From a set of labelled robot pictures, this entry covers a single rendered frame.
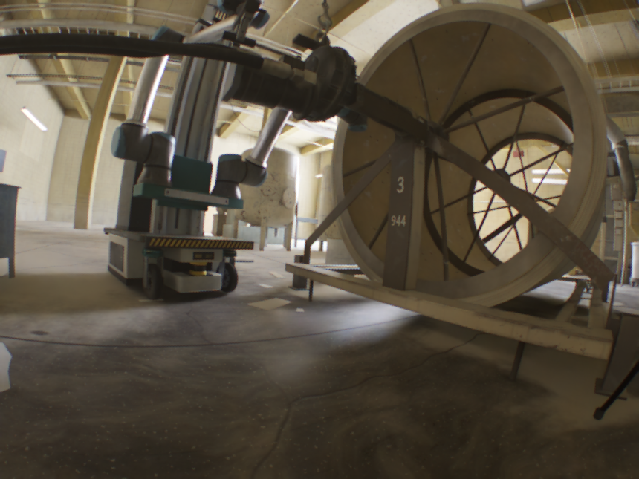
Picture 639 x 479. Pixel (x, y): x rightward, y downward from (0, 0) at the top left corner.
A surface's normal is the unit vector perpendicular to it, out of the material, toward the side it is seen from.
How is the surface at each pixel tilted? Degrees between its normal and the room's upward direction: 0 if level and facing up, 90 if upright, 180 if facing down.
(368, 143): 105
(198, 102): 90
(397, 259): 90
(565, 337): 90
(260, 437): 0
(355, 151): 97
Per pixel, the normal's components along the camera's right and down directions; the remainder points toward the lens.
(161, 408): 0.08, -1.00
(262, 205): 0.12, 0.02
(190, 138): 0.82, 0.07
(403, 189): -0.83, -0.07
